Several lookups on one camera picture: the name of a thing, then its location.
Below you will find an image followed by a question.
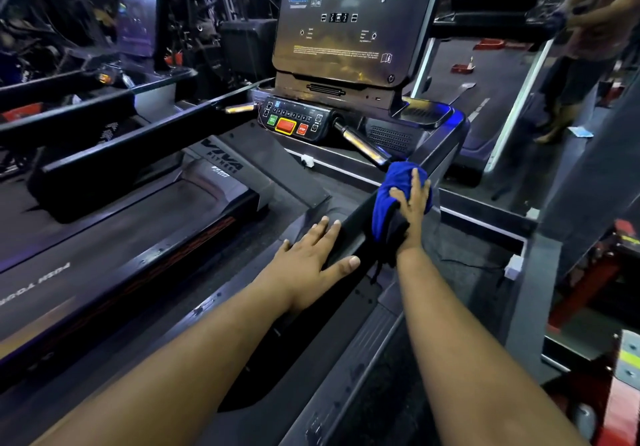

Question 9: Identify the person's left hand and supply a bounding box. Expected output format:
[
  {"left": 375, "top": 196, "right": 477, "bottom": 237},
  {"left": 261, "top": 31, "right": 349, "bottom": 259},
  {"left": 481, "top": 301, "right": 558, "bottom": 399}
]
[{"left": 256, "top": 216, "right": 361, "bottom": 313}]

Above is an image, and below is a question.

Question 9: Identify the person's right hand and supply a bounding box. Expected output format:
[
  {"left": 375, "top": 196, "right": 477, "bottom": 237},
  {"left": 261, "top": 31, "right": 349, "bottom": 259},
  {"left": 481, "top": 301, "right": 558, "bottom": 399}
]
[{"left": 388, "top": 167, "right": 432, "bottom": 257}]

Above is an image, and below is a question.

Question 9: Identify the blue cleaning cloth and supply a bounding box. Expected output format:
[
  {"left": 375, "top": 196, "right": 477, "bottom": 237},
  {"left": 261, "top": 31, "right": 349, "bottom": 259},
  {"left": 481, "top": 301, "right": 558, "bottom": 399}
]
[{"left": 370, "top": 160, "right": 435, "bottom": 267}]

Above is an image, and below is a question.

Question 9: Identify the person's left forearm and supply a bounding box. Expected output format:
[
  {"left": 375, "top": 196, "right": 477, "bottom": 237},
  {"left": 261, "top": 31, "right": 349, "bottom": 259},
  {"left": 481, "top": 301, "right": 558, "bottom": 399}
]
[{"left": 30, "top": 281, "right": 301, "bottom": 446}]

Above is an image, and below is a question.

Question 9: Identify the person's right forearm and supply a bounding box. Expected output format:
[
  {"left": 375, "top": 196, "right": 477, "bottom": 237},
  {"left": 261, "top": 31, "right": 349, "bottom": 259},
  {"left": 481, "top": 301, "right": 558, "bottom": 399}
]
[{"left": 396, "top": 247, "right": 591, "bottom": 446}]

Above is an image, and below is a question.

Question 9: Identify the black console tray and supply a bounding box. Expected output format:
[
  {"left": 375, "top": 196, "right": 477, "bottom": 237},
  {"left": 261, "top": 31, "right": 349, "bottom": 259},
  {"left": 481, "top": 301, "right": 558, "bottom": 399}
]
[{"left": 397, "top": 100, "right": 455, "bottom": 130}]

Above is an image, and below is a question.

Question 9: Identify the grey treadmill motor cover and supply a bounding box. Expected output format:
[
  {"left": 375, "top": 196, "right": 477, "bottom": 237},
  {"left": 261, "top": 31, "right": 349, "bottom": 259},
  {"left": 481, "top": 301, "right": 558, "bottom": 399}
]
[{"left": 182, "top": 121, "right": 332, "bottom": 212}]

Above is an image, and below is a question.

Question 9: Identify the treadmill button control panel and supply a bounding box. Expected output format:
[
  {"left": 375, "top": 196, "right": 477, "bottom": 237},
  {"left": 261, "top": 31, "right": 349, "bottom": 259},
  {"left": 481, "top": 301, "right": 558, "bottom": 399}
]
[{"left": 257, "top": 95, "right": 337, "bottom": 146}]

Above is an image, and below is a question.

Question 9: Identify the black treadmill running belt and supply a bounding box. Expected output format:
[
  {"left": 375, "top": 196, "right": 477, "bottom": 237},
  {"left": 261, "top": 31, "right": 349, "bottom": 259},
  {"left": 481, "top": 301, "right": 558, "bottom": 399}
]
[{"left": 0, "top": 171, "right": 251, "bottom": 361}]

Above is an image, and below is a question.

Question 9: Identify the black treadmill console screen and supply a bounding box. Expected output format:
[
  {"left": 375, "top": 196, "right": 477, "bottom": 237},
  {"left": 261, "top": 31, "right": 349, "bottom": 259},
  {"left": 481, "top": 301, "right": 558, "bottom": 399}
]
[{"left": 271, "top": 0, "right": 449, "bottom": 89}]

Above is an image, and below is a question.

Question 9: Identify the neighbouring treadmill black handrail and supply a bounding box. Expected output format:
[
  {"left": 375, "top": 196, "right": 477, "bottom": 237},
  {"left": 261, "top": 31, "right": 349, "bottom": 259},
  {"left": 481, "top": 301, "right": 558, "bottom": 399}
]
[{"left": 0, "top": 67, "right": 199, "bottom": 149}]

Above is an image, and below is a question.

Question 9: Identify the neighbouring treadmill console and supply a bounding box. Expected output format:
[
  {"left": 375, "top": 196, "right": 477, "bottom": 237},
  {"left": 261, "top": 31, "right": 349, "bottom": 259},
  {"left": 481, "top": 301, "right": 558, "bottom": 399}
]
[{"left": 114, "top": 0, "right": 172, "bottom": 73}]

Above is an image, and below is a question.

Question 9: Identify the grey treadmill foot rail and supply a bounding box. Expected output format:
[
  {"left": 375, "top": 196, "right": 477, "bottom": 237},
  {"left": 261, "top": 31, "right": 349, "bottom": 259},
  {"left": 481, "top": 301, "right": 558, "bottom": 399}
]
[{"left": 279, "top": 281, "right": 406, "bottom": 446}]

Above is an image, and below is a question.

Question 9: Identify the large wall mirror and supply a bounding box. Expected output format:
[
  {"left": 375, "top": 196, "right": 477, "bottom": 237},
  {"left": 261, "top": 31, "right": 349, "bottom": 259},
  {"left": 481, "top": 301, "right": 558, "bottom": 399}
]
[{"left": 410, "top": 0, "right": 640, "bottom": 214}]

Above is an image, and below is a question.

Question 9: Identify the red gym machine frame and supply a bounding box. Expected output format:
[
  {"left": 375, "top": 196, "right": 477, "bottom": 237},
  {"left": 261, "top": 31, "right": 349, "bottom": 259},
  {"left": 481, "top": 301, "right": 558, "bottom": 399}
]
[{"left": 546, "top": 218, "right": 640, "bottom": 446}]

